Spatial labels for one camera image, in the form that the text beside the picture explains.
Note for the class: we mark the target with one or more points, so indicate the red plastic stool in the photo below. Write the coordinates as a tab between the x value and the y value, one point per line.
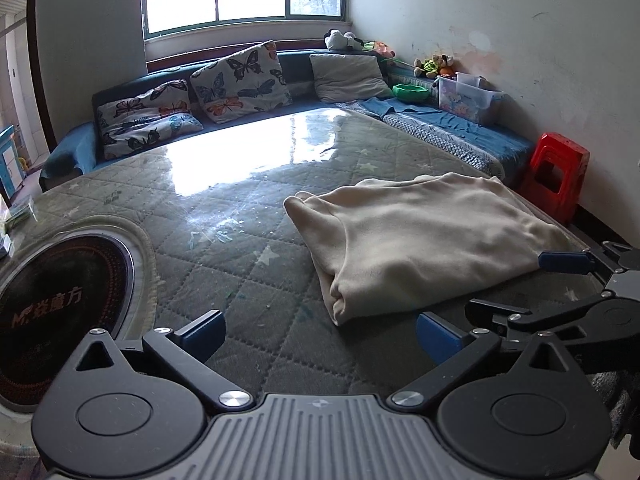
562	152

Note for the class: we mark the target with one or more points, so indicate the green packet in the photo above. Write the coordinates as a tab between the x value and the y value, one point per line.
17	212

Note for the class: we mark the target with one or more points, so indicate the blue small item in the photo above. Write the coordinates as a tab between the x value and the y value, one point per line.
5	247

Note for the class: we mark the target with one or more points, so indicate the blue corner sofa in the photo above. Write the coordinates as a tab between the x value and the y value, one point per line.
300	67

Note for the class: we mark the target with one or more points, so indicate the black and white plush toy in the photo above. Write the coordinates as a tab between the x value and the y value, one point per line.
342	40

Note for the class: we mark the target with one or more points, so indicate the large butterfly print cushion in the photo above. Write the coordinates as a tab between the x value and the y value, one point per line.
240	82

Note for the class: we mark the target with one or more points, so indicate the grey cushion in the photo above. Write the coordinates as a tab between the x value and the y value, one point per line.
350	77

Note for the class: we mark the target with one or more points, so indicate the green bowl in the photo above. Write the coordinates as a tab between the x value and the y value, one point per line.
411	92

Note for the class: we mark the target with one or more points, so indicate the clear plastic storage box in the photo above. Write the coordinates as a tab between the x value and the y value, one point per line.
467	100

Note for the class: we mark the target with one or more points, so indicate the green plush toy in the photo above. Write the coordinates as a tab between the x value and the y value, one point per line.
425	67

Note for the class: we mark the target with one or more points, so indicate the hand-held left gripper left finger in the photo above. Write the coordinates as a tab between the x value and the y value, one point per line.
202	332

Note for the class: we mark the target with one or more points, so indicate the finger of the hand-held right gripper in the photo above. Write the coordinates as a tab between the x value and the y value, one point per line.
562	261
487	307

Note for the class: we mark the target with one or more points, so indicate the brown plush bear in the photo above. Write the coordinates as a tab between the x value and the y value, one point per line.
444	65

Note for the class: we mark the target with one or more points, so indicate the orange and green toy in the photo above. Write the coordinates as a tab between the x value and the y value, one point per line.
384	49

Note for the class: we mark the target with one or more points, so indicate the cream fleece garment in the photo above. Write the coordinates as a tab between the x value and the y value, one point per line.
425	240

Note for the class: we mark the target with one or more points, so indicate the dark wooden door frame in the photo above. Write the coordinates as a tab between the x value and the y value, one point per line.
40	60

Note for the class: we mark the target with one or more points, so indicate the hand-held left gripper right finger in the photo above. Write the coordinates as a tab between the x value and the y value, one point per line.
440	340

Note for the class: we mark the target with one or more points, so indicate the blue sofa blanket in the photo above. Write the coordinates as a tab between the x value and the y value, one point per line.
450	125

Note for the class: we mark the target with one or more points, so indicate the flat butterfly print cushion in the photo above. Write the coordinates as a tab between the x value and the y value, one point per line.
145	122

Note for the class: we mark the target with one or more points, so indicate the black round induction cooker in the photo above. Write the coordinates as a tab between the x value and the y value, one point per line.
55	300

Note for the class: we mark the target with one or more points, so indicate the blue and white toy cabinet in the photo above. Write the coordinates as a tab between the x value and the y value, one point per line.
10	160

